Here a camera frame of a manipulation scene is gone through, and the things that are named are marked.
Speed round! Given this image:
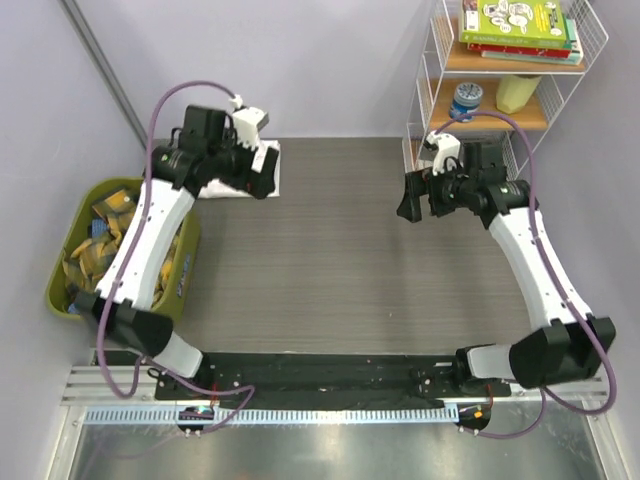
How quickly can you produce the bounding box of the olive green plastic bin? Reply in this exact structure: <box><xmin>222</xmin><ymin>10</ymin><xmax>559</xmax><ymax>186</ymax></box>
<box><xmin>44</xmin><ymin>177</ymin><xmax>201</xmax><ymax>323</ymax></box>

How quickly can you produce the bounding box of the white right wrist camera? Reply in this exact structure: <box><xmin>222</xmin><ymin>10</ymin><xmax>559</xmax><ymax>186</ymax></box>
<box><xmin>423</xmin><ymin>130</ymin><xmax>461</xmax><ymax>176</ymax></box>

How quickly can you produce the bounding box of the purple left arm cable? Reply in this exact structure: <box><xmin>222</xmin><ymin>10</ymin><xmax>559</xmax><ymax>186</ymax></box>
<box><xmin>95</xmin><ymin>80</ymin><xmax>256</xmax><ymax>435</ymax></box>

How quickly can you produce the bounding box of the yellow plaid flannel shirt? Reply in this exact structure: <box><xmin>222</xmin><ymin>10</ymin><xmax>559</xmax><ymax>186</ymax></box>
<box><xmin>46</xmin><ymin>177</ymin><xmax>200</xmax><ymax>320</ymax></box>

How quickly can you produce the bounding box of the aluminium rail frame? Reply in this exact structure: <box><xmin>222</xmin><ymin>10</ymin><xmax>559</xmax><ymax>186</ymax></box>
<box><xmin>61</xmin><ymin>366</ymin><xmax>608</xmax><ymax>405</ymax></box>

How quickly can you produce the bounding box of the white slotted cable duct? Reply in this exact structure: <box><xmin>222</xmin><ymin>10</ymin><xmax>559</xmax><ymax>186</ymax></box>
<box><xmin>84</xmin><ymin>404</ymin><xmax>459</xmax><ymax>426</ymax></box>

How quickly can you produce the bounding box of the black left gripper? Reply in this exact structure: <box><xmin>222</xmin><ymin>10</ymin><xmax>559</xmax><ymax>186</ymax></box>
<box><xmin>208</xmin><ymin>129</ymin><xmax>276</xmax><ymax>199</ymax></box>

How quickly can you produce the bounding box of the white long sleeve shirt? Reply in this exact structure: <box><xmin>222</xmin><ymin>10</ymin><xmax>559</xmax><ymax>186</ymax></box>
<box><xmin>199</xmin><ymin>138</ymin><xmax>282</xmax><ymax>200</ymax></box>

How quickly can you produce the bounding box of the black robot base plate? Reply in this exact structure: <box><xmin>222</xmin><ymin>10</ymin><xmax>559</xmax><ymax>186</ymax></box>
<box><xmin>154</xmin><ymin>351</ymin><xmax>512</xmax><ymax>410</ymax></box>

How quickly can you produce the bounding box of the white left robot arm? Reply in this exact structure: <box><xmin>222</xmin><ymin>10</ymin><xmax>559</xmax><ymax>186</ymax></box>
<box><xmin>75</xmin><ymin>105</ymin><xmax>280</xmax><ymax>399</ymax></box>

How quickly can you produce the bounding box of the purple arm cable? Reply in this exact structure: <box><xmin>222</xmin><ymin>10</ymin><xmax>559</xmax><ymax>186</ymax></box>
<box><xmin>95</xmin><ymin>80</ymin><xmax>256</xmax><ymax>435</ymax></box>
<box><xmin>433</xmin><ymin>110</ymin><xmax>617</xmax><ymax>440</ymax></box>

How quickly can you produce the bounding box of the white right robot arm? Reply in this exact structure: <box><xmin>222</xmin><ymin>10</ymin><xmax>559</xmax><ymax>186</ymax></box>
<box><xmin>396</xmin><ymin>134</ymin><xmax>616</xmax><ymax>395</ymax></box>

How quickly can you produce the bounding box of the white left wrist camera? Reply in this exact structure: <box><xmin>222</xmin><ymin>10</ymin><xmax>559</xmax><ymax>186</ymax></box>
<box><xmin>230</xmin><ymin>94</ymin><xmax>269</xmax><ymax>173</ymax></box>

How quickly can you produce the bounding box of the pale yellow faceted cup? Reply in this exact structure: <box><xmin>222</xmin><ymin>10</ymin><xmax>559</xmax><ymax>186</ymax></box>
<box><xmin>496</xmin><ymin>74</ymin><xmax>542</xmax><ymax>114</ymax></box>

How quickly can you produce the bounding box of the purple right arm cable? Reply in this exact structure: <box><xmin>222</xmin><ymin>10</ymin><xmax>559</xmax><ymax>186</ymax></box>
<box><xmin>433</xmin><ymin>110</ymin><xmax>617</xmax><ymax>440</ymax></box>

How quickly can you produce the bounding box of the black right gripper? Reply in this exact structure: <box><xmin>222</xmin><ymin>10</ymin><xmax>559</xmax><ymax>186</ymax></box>
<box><xmin>398</xmin><ymin>159</ymin><xmax>477</xmax><ymax>223</ymax></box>

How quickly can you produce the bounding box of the green top book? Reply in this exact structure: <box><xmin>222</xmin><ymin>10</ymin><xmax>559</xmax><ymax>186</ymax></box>
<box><xmin>458</xmin><ymin>0</ymin><xmax>569</xmax><ymax>49</ymax></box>

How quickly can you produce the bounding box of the blue white round tin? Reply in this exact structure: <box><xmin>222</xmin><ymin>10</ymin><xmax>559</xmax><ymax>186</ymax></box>
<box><xmin>449</xmin><ymin>82</ymin><xmax>484</xmax><ymax>123</ymax></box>

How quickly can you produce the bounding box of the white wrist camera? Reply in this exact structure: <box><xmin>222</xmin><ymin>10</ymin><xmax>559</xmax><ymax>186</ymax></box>
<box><xmin>230</xmin><ymin>94</ymin><xmax>269</xmax><ymax>173</ymax></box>
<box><xmin>423</xmin><ymin>130</ymin><xmax>461</xmax><ymax>176</ymax></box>

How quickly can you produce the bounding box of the red middle book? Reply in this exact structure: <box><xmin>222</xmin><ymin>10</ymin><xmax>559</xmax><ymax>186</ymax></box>
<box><xmin>467</xmin><ymin>43</ymin><xmax>572</xmax><ymax>59</ymax></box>

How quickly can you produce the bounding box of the white wire shelf rack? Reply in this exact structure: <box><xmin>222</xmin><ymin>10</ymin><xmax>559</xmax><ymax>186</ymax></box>
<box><xmin>402</xmin><ymin>1</ymin><xmax>608</xmax><ymax>179</ymax></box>

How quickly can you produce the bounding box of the grey setup guide booklet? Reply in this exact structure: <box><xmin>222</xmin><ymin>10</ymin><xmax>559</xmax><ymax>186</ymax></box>
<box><xmin>415</xmin><ymin>143</ymin><xmax>509</xmax><ymax>176</ymax></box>

